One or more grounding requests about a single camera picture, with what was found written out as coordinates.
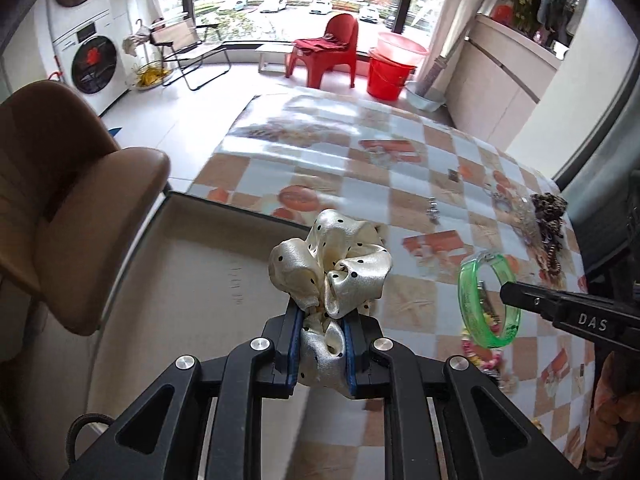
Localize pastel beaded bracelet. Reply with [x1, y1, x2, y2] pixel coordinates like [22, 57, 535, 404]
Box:
[460, 303, 522, 396]

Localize green glitter bangle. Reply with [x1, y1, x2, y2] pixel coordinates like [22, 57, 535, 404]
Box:
[457, 250, 521, 349]

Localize cream polka dot scrunchie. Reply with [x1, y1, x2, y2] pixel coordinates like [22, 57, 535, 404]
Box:
[268, 209, 393, 398]

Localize grey jewelry tray box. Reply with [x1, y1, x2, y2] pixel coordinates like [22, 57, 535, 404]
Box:
[84, 190, 321, 480]

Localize leopard print scrunchie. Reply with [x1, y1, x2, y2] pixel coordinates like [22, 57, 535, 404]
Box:
[530, 193, 567, 242]

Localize large clear claw clip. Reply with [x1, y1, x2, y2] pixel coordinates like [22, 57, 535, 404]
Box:
[491, 191, 541, 246]

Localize small silver charm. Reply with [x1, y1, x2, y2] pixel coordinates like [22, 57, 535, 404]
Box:
[426, 197, 440, 224]

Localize patterned tablecloth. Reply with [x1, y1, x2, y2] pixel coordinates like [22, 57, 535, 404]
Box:
[189, 89, 594, 479]

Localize white cabinet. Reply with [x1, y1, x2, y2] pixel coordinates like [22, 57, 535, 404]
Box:
[446, 14, 561, 151]

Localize brown leather chair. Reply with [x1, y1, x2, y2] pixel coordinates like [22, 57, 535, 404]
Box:
[1, 80, 170, 336]

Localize red plastic bucket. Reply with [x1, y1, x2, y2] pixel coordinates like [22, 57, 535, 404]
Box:
[367, 32, 428, 102]

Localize folding lounge chair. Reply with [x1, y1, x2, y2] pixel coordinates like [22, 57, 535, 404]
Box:
[150, 18, 232, 91]

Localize red plastic chair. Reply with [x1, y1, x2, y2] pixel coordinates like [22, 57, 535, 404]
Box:
[285, 13, 359, 89]

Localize white washing machine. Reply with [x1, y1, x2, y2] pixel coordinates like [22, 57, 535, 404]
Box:
[47, 0, 134, 115]

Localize brown spiral hair tie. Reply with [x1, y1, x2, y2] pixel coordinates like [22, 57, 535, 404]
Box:
[539, 234, 566, 281]

